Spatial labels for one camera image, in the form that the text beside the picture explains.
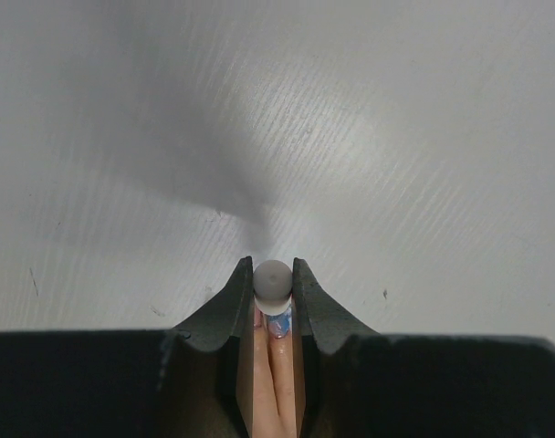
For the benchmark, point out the mannequin hand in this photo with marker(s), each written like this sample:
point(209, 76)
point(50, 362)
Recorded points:
point(274, 398)

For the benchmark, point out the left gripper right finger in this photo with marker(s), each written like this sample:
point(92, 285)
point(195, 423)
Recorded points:
point(362, 383)

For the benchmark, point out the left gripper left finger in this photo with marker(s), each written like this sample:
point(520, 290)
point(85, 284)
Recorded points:
point(189, 380)

